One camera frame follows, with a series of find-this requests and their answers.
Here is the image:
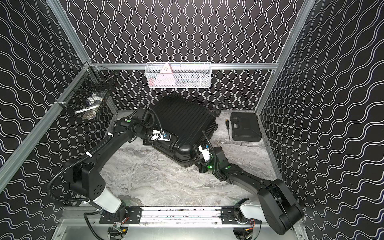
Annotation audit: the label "black ribbed hard-shell suitcase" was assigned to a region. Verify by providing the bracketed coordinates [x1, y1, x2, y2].
[151, 95, 221, 168]

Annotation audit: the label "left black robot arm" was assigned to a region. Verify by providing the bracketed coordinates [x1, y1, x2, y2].
[65, 106, 164, 214]

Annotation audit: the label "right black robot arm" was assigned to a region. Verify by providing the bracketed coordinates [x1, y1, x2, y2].
[196, 144, 304, 235]

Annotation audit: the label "black plastic tool case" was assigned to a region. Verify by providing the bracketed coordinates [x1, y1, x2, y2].
[230, 112, 262, 142]

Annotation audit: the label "white triangle label card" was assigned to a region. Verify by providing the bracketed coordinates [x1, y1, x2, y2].
[154, 63, 176, 87]

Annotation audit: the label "silver items in basket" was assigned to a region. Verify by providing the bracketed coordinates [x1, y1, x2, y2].
[75, 93, 104, 121]

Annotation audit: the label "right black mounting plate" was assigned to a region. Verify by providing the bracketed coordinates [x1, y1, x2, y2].
[220, 207, 262, 226]

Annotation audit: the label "black mounting plate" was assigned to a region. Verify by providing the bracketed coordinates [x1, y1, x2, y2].
[220, 207, 262, 226]
[99, 207, 143, 225]

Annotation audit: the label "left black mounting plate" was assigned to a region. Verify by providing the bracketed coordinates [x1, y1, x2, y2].
[99, 207, 143, 225]

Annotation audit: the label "black-handled screwdriver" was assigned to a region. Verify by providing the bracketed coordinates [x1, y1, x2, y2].
[225, 119, 231, 140]

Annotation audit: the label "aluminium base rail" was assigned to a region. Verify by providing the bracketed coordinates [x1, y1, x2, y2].
[89, 205, 269, 228]

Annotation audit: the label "clear plastic wall bin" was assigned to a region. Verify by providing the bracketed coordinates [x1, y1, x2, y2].
[145, 62, 212, 89]

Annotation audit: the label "black wire mesh basket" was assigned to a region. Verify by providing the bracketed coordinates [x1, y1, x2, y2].
[59, 66, 119, 121]

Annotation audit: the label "left corrugated black cable conduit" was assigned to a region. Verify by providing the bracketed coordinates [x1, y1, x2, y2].
[46, 133, 113, 203]

